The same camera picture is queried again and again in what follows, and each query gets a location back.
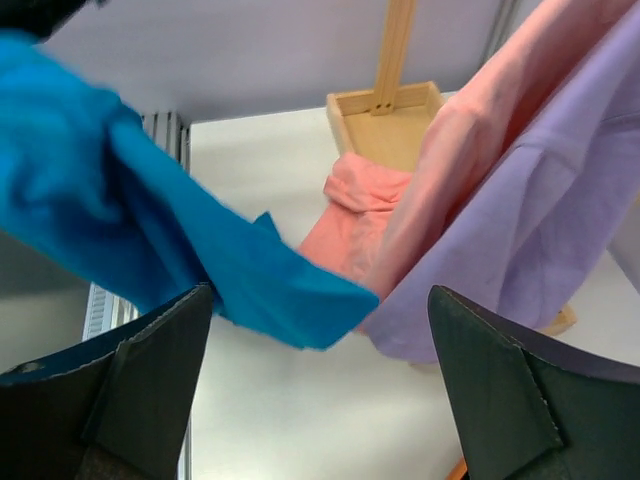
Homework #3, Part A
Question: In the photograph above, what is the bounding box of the pink t shirt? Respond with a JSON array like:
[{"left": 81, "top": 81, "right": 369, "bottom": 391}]
[{"left": 299, "top": 0, "right": 631, "bottom": 297}]

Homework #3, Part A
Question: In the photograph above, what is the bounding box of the purple t shirt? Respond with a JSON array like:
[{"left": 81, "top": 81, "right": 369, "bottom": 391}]
[{"left": 359, "top": 4, "right": 640, "bottom": 384}]

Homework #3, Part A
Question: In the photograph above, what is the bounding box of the blue t shirt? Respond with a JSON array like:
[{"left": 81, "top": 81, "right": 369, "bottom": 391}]
[{"left": 1, "top": 32, "right": 379, "bottom": 350}]

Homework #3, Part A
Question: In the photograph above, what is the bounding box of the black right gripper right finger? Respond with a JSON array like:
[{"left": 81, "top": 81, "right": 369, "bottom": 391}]
[{"left": 428, "top": 286, "right": 639, "bottom": 479}]

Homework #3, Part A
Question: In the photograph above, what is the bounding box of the wooden clothes rack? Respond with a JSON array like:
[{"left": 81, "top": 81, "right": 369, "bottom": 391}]
[{"left": 325, "top": 0, "right": 579, "bottom": 374}]

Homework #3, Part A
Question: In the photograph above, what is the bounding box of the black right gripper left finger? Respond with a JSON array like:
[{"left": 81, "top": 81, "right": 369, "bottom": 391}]
[{"left": 1, "top": 284, "right": 213, "bottom": 479}]

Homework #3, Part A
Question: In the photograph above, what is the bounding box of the aluminium frame rail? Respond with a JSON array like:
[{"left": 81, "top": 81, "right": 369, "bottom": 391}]
[{"left": 82, "top": 110, "right": 194, "bottom": 480}]

